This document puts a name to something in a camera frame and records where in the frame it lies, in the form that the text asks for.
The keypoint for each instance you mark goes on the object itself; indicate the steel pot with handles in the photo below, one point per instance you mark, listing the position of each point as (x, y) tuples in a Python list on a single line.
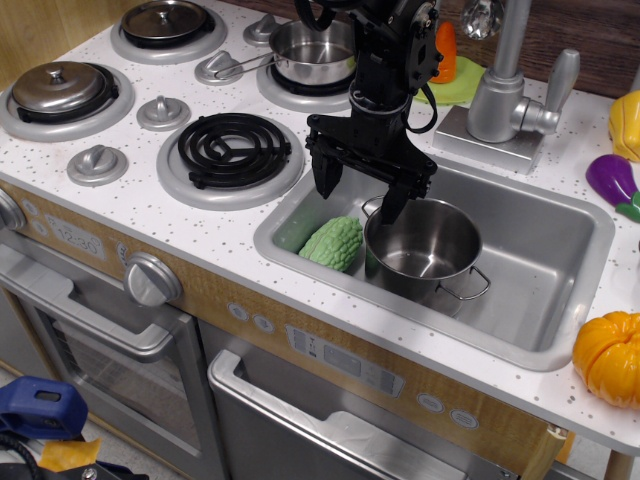
[(428, 255)]

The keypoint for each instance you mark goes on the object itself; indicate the green toy bitter gourd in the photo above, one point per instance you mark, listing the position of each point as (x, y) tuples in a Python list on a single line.
[(335, 244)]

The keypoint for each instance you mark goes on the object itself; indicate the steel lid left burner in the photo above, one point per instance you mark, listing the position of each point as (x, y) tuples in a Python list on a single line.
[(62, 91)]

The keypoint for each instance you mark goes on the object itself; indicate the yellow toy bell pepper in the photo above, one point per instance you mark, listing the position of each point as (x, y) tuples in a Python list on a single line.
[(623, 126)]

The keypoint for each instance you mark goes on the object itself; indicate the blue clamp tool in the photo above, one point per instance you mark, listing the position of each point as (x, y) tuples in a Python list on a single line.
[(39, 408)]

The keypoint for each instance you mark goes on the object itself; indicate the purple toy eggplant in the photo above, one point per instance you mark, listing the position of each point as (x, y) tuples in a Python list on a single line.
[(611, 177)]

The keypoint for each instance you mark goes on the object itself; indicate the green toy lettuce leaf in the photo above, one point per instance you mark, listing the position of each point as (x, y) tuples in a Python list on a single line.
[(460, 88)]

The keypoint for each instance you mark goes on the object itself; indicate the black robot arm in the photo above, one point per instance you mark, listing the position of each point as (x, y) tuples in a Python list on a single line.
[(396, 56)]

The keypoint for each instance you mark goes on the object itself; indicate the grey sink basin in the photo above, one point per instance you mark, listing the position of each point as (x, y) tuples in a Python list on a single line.
[(506, 267)]

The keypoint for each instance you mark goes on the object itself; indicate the orange toy carrot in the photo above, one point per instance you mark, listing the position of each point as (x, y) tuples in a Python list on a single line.
[(446, 45)]

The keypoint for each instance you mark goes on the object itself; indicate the black coil burner front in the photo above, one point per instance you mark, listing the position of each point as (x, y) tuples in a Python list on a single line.
[(232, 151)]

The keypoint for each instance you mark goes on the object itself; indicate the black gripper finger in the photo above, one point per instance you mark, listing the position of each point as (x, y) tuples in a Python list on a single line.
[(394, 202), (327, 170)]

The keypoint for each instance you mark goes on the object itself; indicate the grey stove knob front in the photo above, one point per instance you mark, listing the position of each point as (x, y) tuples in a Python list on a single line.
[(97, 166)]

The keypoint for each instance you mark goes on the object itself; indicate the grey stove knob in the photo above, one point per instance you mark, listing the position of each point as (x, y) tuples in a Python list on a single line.
[(163, 114), (258, 33), (219, 69), (97, 166)]

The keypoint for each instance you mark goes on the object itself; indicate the grey stove knob middle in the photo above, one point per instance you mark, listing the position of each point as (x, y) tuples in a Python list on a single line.
[(163, 114)]

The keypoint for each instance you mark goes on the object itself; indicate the grey stove knob far back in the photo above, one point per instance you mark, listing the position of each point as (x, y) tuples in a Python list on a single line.
[(258, 33)]

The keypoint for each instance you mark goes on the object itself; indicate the silver toy faucet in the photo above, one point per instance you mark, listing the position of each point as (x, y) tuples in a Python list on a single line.
[(503, 127)]

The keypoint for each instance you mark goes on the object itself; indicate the silver oven dial knob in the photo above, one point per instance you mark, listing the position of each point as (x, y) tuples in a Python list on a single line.
[(149, 282)]

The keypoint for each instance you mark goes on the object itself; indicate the steel saucepan with handle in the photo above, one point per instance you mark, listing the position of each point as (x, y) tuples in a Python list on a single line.
[(304, 56)]

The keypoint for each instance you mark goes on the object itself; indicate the silver oven door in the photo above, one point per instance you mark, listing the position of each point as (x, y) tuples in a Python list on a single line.
[(141, 370)]

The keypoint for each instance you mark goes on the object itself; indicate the silver dial knob left edge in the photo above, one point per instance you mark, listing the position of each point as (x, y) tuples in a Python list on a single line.
[(12, 217)]

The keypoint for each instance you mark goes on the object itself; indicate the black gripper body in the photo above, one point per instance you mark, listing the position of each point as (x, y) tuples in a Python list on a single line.
[(374, 143)]

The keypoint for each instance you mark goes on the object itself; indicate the yellow tape piece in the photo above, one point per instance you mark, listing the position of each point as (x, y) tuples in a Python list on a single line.
[(61, 455)]

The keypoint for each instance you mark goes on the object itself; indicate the silver hanging ladle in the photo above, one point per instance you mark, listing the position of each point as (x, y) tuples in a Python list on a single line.
[(481, 19)]

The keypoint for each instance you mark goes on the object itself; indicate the silver dishwasher door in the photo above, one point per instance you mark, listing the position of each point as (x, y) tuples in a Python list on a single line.
[(278, 421)]

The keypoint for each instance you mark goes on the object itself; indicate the orange toy pumpkin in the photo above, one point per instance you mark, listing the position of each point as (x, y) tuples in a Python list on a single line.
[(606, 357)]

